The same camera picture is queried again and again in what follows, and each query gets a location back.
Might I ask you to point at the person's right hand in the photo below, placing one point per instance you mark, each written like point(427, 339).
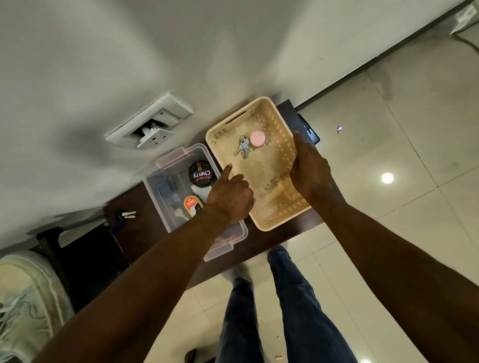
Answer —
point(311, 172)

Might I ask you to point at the person's left hand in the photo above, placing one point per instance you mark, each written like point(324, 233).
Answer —
point(232, 200)

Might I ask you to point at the beige plastic basket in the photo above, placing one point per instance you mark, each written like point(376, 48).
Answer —
point(273, 172)

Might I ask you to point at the black orange shoe brush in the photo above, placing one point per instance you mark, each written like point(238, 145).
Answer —
point(193, 206)

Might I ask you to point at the silver key bunch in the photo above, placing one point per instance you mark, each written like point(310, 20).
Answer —
point(245, 142)
point(239, 149)

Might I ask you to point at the pink round lid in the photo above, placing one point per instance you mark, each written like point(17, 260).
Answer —
point(257, 138)

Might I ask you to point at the clear plastic storage box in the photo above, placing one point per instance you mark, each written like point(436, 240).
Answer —
point(166, 187)

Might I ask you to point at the pale green lace-up shoe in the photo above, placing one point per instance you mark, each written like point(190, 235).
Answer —
point(26, 299)

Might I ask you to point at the person's left forearm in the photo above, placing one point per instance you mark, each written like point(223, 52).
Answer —
point(142, 292)

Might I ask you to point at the person's right forearm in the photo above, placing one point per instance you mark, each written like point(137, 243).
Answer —
point(404, 277)

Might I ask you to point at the dark brown wooden cabinet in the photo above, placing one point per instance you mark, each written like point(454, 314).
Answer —
point(150, 239)

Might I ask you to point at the person's left leg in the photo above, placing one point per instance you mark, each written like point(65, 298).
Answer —
point(247, 321)

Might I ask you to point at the person's leg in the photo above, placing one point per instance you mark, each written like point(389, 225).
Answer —
point(307, 314)
point(247, 321)

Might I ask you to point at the person's right leg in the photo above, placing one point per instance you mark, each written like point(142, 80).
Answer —
point(307, 314)

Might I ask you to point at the black round polish tin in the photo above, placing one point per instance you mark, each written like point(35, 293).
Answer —
point(200, 173)

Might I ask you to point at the black metal shoe rack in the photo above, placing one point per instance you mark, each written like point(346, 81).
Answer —
point(93, 265)

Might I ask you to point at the white wall socket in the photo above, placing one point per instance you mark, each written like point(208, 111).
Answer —
point(150, 123)

